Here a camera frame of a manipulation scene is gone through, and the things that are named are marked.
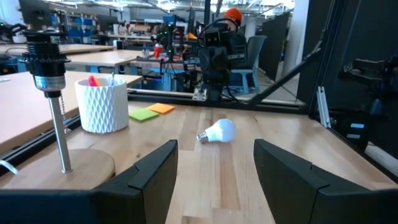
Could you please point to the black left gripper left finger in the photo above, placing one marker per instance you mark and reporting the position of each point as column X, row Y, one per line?
column 93, row 208

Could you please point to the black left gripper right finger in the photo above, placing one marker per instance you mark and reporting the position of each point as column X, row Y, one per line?
column 311, row 202

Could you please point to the white lightbulb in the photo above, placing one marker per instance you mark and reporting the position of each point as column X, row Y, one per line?
column 222, row 130

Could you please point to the round wooden lamp base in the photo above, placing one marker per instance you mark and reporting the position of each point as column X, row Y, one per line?
column 46, row 62

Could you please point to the black background robot arm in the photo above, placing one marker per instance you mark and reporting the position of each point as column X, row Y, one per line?
column 169, row 37

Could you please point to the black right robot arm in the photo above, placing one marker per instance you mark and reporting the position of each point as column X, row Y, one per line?
column 214, row 91

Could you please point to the grey blue chair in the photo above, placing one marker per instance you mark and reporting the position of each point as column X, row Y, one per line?
column 255, row 49

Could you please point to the small red object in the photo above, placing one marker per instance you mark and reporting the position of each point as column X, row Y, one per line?
column 158, row 51

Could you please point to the orange sticky note pad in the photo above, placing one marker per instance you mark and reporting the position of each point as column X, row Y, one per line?
column 161, row 108

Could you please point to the green sticky note pad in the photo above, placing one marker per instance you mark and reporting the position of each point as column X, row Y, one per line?
column 143, row 114

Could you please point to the white textured pen cup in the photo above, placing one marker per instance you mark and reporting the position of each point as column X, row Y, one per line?
column 102, row 109

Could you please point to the light wooden table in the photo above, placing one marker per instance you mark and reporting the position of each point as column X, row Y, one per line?
column 77, row 48
column 105, row 57

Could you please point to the pink marker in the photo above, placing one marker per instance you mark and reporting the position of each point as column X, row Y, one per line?
column 93, row 81

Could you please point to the light wooden desk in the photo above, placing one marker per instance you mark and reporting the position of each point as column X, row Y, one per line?
column 18, row 102

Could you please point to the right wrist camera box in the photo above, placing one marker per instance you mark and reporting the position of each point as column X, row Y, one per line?
column 213, row 38

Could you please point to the silver frame bracket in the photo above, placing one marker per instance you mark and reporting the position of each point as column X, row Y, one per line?
column 323, row 107

